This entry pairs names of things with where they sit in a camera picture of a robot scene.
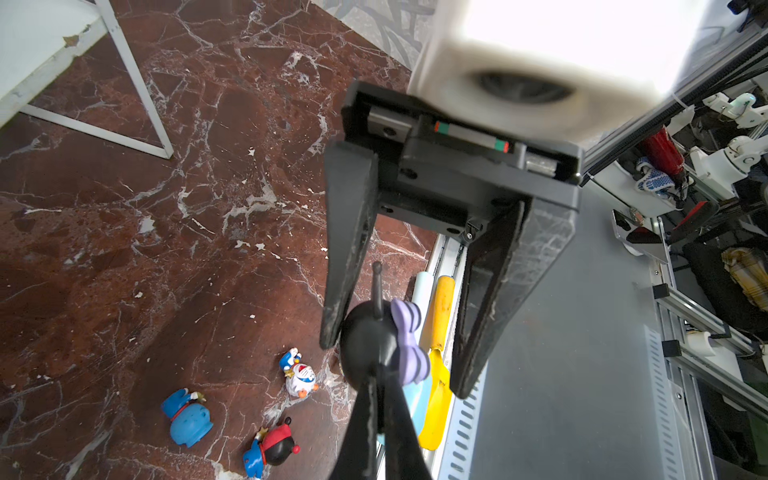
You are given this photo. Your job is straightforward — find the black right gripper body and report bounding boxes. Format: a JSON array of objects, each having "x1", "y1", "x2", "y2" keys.
[{"x1": 342, "y1": 81, "x2": 580, "y2": 243}]

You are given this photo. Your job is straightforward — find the black white red figurine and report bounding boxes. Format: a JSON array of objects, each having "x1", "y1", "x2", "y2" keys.
[{"x1": 339, "y1": 261, "x2": 431, "y2": 390}]

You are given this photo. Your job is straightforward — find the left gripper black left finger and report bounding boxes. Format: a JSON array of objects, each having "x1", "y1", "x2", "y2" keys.
[{"x1": 329, "y1": 377, "x2": 378, "y2": 480}]

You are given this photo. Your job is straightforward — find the pink white small figurine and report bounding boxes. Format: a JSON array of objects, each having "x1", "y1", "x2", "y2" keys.
[{"x1": 279, "y1": 347, "x2": 319, "y2": 398}]

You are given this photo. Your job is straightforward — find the yellow toy shovel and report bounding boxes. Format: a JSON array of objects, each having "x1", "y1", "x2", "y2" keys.
[{"x1": 419, "y1": 276, "x2": 456, "y2": 451}]

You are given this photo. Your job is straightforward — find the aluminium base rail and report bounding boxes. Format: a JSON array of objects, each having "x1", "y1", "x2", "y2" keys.
[{"x1": 420, "y1": 234, "x2": 487, "y2": 479}]

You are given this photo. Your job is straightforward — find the light blue toy shovel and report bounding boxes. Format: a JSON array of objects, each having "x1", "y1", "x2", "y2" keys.
[{"x1": 403, "y1": 271, "x2": 434, "y2": 435}]

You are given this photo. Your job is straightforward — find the blue-capped small figurine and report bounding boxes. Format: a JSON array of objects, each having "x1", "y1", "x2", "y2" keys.
[{"x1": 161, "y1": 388, "x2": 214, "y2": 448}]

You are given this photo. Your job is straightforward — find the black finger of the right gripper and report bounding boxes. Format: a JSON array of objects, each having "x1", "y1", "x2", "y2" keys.
[
  {"x1": 451, "y1": 198, "x2": 578, "y2": 395},
  {"x1": 319, "y1": 141, "x2": 378, "y2": 350}
]

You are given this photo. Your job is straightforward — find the white two-tier metal shelf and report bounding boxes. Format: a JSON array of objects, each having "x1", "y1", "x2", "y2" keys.
[{"x1": 1, "y1": 1, "x2": 174, "y2": 160}]

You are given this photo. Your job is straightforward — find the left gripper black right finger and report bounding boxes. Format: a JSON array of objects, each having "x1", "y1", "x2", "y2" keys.
[{"x1": 380, "y1": 371, "x2": 431, "y2": 480}]

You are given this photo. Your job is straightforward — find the red capped blue figurine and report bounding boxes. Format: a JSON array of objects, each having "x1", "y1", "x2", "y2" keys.
[{"x1": 243, "y1": 417, "x2": 301, "y2": 479}]

